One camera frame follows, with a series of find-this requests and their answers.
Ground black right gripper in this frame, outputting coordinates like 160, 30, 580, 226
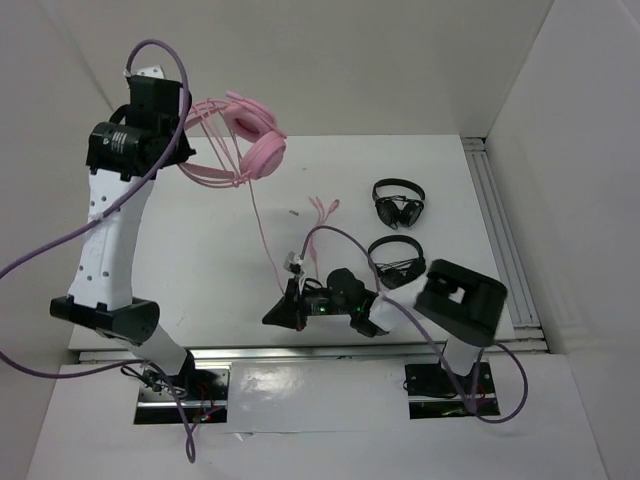
263, 275, 354, 331

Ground pink gaming headphones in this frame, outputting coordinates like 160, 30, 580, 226
179, 91, 287, 189

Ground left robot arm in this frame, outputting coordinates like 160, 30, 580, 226
50, 75, 198, 399

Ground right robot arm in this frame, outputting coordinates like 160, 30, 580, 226
262, 259, 507, 392

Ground black headphones near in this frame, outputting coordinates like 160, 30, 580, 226
367, 234, 427, 290

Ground black headphones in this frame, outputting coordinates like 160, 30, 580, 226
372, 178, 426, 230
367, 234, 427, 290

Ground black headphones far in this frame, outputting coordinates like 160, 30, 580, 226
372, 178, 426, 230

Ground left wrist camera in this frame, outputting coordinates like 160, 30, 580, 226
124, 65, 166, 79

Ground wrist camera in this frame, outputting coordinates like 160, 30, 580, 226
283, 252, 304, 277
124, 65, 166, 79

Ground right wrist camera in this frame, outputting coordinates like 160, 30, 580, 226
283, 252, 304, 277

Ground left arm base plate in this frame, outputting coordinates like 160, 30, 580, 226
120, 363, 231, 425

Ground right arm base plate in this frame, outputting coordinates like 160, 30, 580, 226
403, 362, 501, 420

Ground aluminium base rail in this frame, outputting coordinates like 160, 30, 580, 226
78, 338, 549, 364

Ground aluminium side rail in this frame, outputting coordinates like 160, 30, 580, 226
461, 137, 545, 340

